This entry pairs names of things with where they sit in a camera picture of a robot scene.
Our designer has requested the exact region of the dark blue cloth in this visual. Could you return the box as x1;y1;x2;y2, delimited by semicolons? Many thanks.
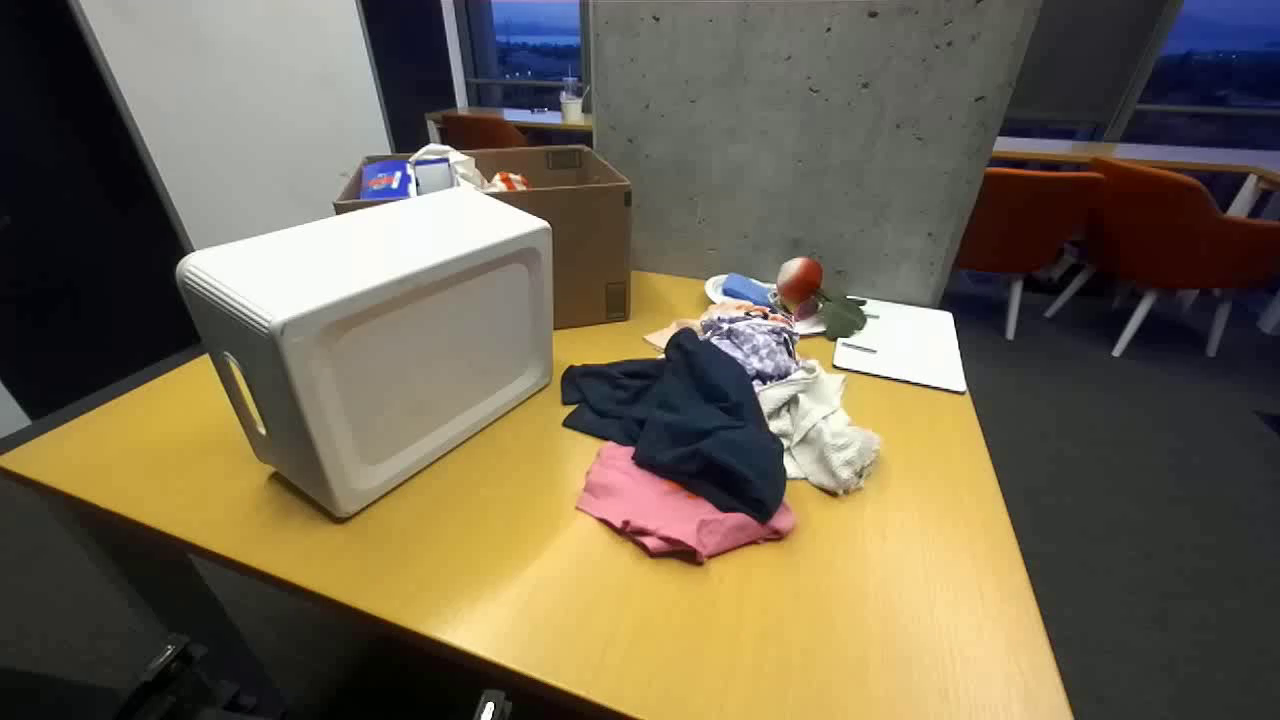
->
560;329;789;522

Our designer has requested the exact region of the pink cloth with orange print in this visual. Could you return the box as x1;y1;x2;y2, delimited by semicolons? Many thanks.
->
574;443;794;563

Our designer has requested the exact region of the white plastic basket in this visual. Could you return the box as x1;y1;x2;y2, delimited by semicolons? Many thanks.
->
176;186;550;520

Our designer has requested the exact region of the blue white plate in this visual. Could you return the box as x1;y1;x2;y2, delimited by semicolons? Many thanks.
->
704;271;776;304

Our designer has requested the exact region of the purple patterned cloth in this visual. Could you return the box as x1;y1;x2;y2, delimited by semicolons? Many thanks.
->
698;317;798;379

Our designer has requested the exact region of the red apple toy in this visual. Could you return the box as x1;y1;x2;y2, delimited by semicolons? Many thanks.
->
776;255;823;317

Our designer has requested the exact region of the brown cardboard box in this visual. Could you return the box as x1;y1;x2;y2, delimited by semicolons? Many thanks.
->
330;141;634;333

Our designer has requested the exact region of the white towel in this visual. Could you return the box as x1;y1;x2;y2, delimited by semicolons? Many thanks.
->
755;359;880;497

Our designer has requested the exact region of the green cloth piece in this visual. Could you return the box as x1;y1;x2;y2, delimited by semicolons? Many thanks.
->
821;297;866;338

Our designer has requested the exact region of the white paper sheet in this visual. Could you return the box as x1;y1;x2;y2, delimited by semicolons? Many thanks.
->
833;298;969;396

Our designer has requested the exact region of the white bag in carton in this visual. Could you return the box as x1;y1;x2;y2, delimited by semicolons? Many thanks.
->
408;144;487;194

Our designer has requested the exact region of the orange chair left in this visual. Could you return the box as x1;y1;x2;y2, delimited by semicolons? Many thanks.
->
428;112;526;148

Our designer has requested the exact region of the orange chair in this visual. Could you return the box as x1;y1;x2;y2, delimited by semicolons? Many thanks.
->
1047;161;1280;354
956;169;1104;336
428;112;526;148

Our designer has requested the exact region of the blue box in carton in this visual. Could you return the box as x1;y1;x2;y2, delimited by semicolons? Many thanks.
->
357;155;412;198

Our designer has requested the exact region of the orange chair near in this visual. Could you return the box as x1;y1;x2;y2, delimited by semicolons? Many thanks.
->
956;169;1104;336

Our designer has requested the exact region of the orange chair far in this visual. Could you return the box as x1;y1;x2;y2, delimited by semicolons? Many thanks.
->
1047;161;1280;354

